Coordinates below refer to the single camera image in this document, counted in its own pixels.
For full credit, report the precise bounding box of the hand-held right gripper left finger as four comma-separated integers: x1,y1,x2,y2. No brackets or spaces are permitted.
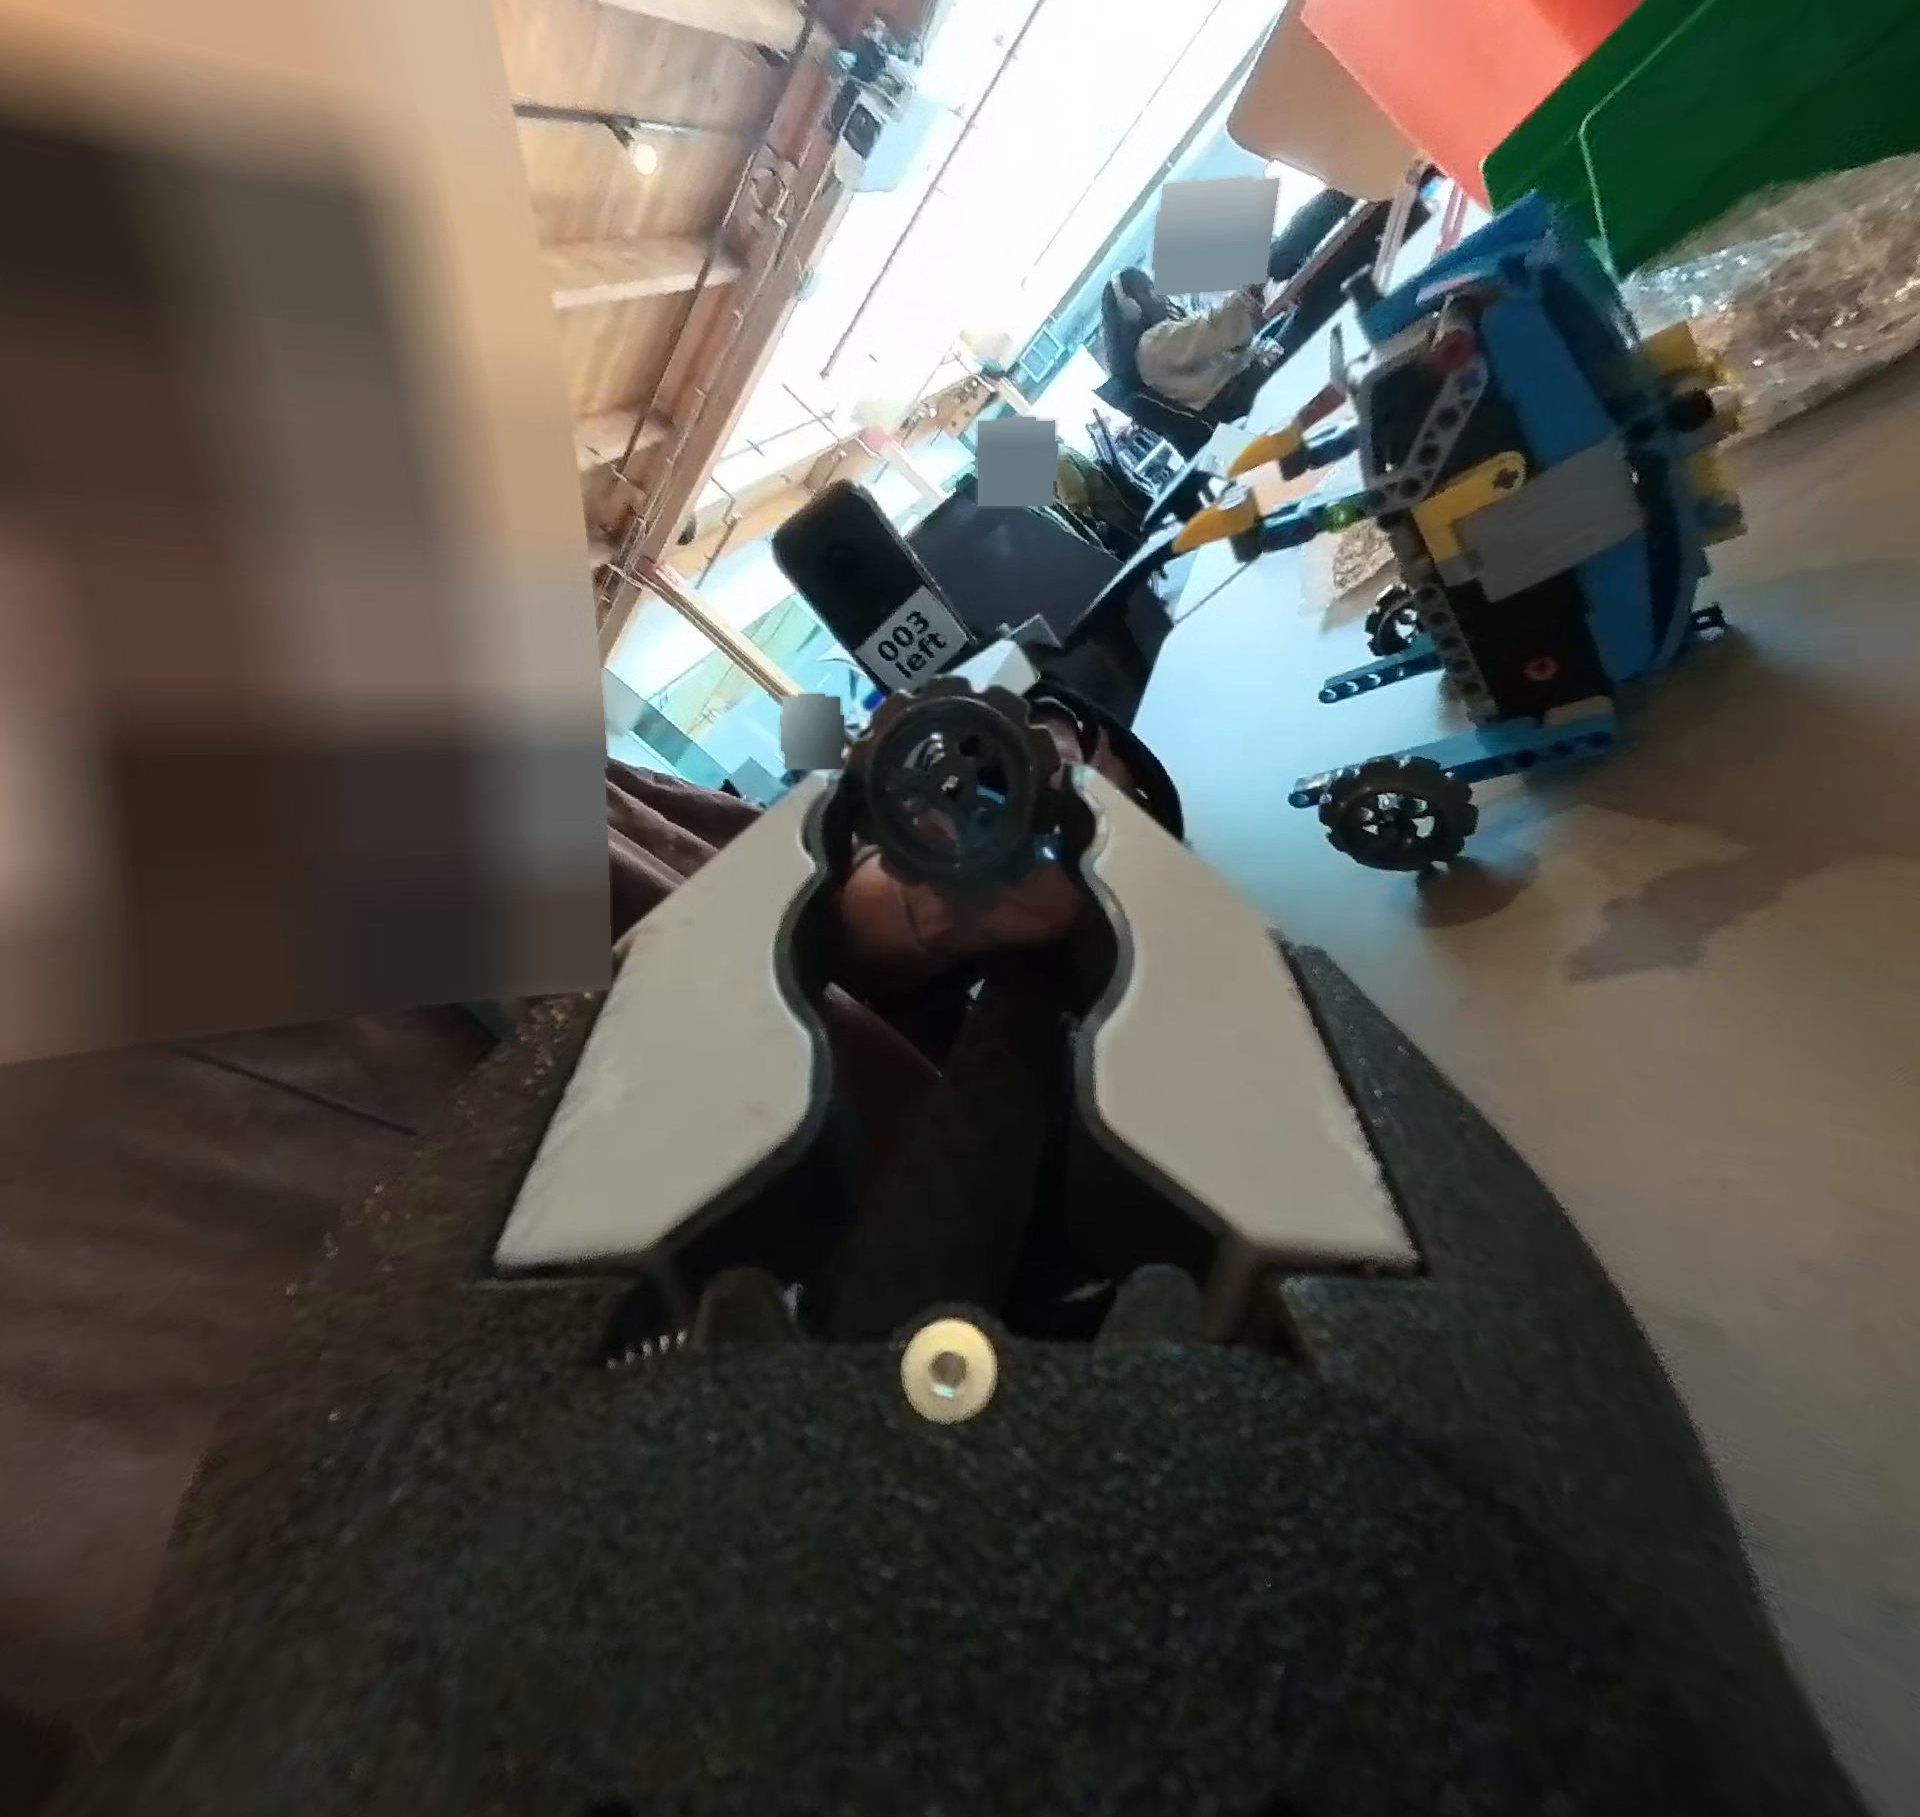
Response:
492,769,843,1271

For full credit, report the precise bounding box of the green plastic bin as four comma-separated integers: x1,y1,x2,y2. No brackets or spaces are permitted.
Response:
1482,0,1920,281

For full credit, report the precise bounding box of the red plastic bin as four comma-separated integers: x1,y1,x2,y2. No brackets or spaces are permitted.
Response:
1296,0,1749,213

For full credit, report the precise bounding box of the blue toy brick vehicle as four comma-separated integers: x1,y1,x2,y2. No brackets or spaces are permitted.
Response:
1170,188,1749,874

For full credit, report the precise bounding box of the person's left hand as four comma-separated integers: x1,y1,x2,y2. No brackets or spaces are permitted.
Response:
826,856,1085,993

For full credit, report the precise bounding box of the black toy wheel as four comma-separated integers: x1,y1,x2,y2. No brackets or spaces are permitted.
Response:
859,675,1085,891

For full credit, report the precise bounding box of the grey desk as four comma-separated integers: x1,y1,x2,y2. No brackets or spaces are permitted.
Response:
1157,333,1920,1817

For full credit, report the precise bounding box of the clear plastic bag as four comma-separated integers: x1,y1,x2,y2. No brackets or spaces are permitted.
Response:
1621,158,1920,440

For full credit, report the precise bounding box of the person's left forearm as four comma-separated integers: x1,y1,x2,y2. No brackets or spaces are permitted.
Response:
604,760,813,957

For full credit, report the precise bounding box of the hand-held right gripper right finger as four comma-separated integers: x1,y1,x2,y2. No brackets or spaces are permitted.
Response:
1071,769,1422,1274

